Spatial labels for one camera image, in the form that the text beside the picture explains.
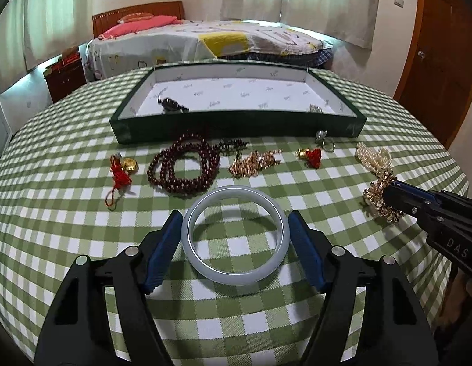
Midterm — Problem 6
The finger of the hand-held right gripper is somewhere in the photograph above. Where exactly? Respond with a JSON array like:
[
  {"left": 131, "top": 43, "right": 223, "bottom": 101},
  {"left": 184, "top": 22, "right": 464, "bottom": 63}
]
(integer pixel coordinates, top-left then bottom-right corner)
[
  {"left": 381, "top": 181, "right": 437, "bottom": 222},
  {"left": 400, "top": 182, "right": 450, "bottom": 203}
]

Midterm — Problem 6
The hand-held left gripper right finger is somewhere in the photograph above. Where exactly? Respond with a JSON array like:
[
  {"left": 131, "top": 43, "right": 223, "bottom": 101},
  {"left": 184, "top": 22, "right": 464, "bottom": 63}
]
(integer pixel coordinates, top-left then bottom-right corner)
[{"left": 287, "top": 210, "right": 440, "bottom": 366}]

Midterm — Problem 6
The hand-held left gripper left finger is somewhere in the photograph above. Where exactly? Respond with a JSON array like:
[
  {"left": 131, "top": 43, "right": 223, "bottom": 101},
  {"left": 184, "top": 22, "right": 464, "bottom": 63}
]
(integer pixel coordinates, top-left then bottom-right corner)
[{"left": 34, "top": 210, "right": 184, "bottom": 366}]

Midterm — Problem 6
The pearl necklace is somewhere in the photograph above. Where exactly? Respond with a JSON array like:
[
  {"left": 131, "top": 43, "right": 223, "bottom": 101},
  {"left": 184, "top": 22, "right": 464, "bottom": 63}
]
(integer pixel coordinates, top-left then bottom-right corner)
[{"left": 355, "top": 142, "right": 393, "bottom": 178}]

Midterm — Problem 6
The red knot charm with bell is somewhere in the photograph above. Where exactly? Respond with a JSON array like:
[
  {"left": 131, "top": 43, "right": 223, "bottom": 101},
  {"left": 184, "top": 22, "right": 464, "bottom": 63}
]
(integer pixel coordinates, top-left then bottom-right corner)
[{"left": 105, "top": 153, "right": 141, "bottom": 211}]

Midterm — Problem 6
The pale jade bangle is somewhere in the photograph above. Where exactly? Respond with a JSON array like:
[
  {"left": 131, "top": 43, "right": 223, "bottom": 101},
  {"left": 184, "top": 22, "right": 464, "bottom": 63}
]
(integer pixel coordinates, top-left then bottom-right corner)
[{"left": 181, "top": 185, "right": 290, "bottom": 286}]

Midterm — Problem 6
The dark red bead necklace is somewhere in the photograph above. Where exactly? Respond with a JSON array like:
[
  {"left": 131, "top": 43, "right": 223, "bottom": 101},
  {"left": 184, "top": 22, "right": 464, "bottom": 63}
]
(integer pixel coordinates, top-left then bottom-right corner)
[{"left": 146, "top": 131, "right": 221, "bottom": 196}]

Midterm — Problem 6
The small red tassel gold charm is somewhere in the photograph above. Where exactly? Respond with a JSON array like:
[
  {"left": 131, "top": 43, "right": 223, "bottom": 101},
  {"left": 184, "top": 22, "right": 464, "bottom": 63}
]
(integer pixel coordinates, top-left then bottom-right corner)
[{"left": 296, "top": 147, "right": 322, "bottom": 168}]

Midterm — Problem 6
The gold chain bracelet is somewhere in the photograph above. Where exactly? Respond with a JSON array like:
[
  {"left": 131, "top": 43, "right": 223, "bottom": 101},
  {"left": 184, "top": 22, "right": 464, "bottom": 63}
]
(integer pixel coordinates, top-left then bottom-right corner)
[{"left": 228, "top": 149, "right": 282, "bottom": 178}]

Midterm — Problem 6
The green jewelry tray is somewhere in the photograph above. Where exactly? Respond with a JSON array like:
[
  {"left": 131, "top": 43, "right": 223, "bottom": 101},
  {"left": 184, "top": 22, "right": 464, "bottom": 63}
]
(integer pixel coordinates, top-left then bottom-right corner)
[{"left": 109, "top": 64, "right": 367, "bottom": 145}]

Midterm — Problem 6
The wooden door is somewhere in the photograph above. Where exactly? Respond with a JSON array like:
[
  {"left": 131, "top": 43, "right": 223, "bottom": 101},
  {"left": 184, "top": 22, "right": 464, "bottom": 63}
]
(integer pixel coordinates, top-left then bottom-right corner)
[{"left": 392, "top": 0, "right": 472, "bottom": 149}]

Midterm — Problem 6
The green checkered tablecloth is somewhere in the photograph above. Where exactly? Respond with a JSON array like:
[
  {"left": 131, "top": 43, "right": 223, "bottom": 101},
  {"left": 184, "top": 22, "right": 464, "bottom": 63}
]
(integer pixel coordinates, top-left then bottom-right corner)
[{"left": 0, "top": 58, "right": 471, "bottom": 366}]

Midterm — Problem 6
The plaid bed sheet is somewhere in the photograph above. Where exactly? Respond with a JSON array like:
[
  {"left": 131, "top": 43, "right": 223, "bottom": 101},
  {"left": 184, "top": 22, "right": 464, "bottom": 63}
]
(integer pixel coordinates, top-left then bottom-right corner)
[{"left": 236, "top": 48, "right": 334, "bottom": 71}]

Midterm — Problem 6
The dark wooden nightstand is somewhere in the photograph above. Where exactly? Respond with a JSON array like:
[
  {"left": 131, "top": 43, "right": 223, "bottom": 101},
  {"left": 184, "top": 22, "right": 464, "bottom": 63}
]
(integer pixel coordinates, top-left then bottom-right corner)
[{"left": 43, "top": 58, "right": 87, "bottom": 103}]

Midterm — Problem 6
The bed with patterned cover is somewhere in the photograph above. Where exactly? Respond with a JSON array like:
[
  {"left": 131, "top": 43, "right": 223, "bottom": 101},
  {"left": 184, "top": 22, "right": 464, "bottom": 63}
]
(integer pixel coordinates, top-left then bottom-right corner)
[{"left": 87, "top": 21, "right": 334, "bottom": 81}]

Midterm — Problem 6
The long white curtain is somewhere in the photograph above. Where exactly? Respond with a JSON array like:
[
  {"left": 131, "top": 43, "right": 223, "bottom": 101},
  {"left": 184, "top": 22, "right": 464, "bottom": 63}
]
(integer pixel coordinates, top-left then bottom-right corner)
[{"left": 280, "top": 0, "right": 379, "bottom": 50}]

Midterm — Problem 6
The red box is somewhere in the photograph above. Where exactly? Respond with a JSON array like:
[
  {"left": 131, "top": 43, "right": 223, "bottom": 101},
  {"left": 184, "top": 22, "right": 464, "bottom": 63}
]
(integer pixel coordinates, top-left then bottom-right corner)
[{"left": 60, "top": 48, "right": 82, "bottom": 70}]

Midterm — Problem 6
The pink pillow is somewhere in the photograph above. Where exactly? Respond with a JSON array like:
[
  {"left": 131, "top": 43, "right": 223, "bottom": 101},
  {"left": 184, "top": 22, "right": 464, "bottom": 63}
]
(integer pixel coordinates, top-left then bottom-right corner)
[{"left": 98, "top": 15, "right": 183, "bottom": 41}]

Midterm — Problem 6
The small patterned pillow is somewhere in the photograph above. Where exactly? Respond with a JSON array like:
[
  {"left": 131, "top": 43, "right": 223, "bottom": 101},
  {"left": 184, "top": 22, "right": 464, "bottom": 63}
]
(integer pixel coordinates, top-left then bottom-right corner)
[{"left": 118, "top": 12, "right": 155, "bottom": 23}]

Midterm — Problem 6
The wooden headboard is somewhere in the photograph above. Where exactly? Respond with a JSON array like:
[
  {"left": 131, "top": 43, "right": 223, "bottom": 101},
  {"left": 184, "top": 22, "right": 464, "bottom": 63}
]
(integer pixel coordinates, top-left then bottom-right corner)
[{"left": 92, "top": 1, "right": 185, "bottom": 39}]

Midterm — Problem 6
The wide white curtain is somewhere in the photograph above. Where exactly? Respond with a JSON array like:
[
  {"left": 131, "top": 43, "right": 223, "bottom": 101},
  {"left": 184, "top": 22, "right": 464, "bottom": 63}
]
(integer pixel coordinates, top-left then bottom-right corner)
[{"left": 0, "top": 0, "right": 118, "bottom": 93}]

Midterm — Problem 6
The silver ring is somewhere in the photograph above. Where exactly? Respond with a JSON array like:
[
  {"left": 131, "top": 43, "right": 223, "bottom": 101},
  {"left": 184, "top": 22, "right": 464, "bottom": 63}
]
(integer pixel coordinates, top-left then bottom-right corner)
[{"left": 315, "top": 130, "right": 337, "bottom": 150}]

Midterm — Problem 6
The dark bead bracelet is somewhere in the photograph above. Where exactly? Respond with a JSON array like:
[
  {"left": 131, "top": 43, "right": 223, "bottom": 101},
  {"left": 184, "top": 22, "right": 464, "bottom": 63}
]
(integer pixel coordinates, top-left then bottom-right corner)
[{"left": 217, "top": 137, "right": 249, "bottom": 156}]

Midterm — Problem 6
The dark bracelet with black cord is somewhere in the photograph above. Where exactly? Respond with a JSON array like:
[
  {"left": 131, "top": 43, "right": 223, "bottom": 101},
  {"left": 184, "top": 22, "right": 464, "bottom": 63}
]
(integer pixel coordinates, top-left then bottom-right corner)
[{"left": 157, "top": 91, "right": 189, "bottom": 114}]

